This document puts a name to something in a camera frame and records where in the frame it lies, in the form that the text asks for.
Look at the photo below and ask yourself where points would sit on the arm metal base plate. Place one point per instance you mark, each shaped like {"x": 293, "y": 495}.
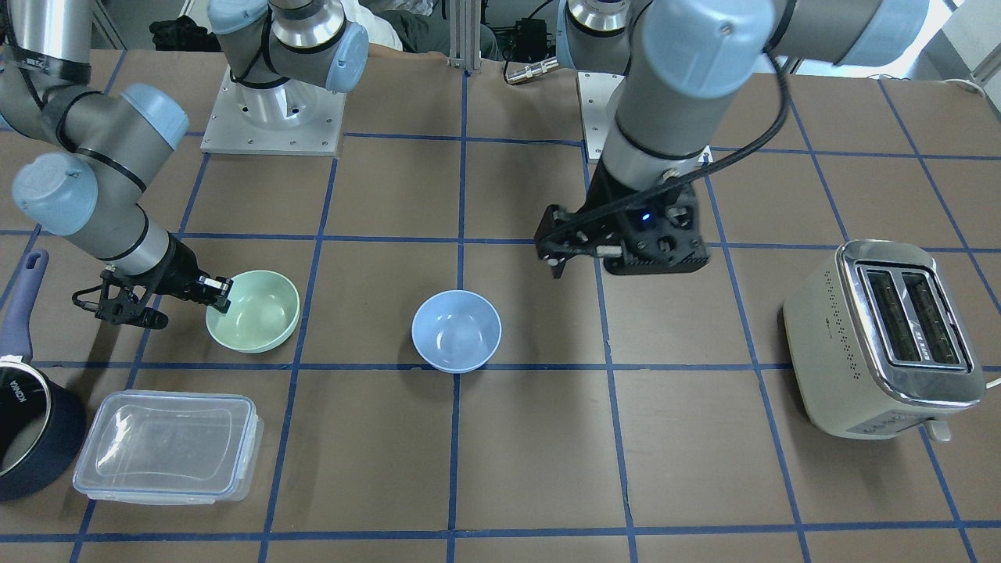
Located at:
{"x": 292, "y": 119}
{"x": 598, "y": 109}

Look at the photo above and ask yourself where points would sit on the dark blue saucepan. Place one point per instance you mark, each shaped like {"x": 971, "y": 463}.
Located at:
{"x": 42, "y": 423}

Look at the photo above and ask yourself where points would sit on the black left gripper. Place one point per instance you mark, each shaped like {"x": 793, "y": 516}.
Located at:
{"x": 604, "y": 205}

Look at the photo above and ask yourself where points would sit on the clear plastic lidded container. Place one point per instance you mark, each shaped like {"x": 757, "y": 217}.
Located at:
{"x": 170, "y": 448}

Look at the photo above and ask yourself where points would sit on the green bowl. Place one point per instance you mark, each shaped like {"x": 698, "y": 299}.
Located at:
{"x": 263, "y": 313}

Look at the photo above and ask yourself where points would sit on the blue bowl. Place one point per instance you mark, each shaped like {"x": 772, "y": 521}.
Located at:
{"x": 456, "y": 332}

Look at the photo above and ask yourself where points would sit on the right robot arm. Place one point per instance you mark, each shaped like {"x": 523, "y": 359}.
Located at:
{"x": 109, "y": 148}

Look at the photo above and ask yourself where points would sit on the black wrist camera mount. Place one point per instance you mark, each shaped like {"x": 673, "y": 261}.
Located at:
{"x": 122, "y": 299}

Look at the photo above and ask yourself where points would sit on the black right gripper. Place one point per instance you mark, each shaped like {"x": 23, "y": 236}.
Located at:
{"x": 177, "y": 268}

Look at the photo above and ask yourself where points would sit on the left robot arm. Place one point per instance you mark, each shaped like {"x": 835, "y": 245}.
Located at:
{"x": 682, "y": 64}

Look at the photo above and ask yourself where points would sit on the cream and chrome toaster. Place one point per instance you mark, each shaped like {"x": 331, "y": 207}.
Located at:
{"x": 877, "y": 345}

